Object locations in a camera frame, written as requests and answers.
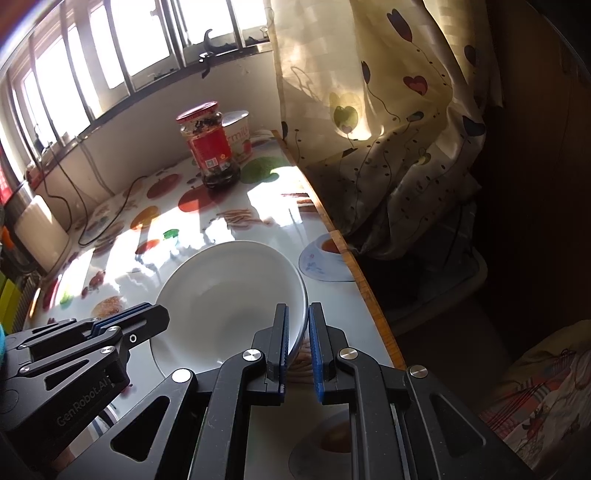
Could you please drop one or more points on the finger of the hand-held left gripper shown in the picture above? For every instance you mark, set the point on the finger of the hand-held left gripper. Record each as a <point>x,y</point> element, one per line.
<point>147,321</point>
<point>120,316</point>

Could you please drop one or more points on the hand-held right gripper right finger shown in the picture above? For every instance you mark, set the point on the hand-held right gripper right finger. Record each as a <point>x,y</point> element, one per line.
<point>316,350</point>

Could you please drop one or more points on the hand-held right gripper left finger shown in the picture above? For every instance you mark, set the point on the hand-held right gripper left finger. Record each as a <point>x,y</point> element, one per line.
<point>282,346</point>

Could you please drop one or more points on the white bowl with blue stripes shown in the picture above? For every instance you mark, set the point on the white bowl with blue stripes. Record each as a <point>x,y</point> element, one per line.
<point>231,286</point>

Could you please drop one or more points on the grey ribbed basket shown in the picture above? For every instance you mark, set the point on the grey ribbed basket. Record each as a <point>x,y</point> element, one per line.
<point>30,300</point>

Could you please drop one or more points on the yellow-green box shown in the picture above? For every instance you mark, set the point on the yellow-green box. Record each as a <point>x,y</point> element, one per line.
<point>8,300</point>

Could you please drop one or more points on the white and black electric kettle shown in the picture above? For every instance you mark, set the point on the white and black electric kettle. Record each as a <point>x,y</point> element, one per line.
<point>41,230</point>

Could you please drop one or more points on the translucent plastic storage box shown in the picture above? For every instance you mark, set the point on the translucent plastic storage box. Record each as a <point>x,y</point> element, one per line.
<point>443,286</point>

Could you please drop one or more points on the glass jar with red label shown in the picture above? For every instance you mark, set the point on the glass jar with red label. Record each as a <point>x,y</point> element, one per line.
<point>210,147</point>

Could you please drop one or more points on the white plastic tub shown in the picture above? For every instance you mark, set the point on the white plastic tub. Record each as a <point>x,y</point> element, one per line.
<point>240,136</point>

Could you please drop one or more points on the printed blanket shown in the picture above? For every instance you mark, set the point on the printed blanket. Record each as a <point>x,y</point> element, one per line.
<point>540,397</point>

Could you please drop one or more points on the patterned cream curtain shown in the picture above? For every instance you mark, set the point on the patterned cream curtain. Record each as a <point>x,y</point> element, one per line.
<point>392,129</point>

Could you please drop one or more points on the window with metal bars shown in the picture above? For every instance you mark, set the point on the window with metal bars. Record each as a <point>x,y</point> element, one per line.
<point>138,41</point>

